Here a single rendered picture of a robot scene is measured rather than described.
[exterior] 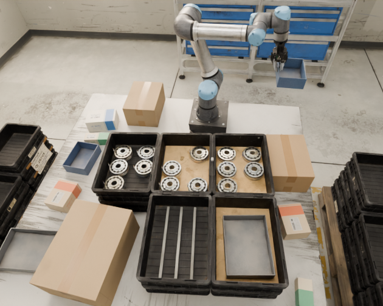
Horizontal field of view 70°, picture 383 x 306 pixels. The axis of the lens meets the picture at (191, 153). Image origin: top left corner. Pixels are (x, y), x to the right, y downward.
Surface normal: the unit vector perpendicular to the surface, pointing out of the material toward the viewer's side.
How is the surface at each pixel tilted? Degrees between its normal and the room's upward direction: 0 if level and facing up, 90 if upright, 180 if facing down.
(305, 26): 90
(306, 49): 90
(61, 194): 0
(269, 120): 0
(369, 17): 90
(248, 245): 0
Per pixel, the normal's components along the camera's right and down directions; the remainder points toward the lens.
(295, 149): -0.04, -0.62
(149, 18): -0.15, 0.77
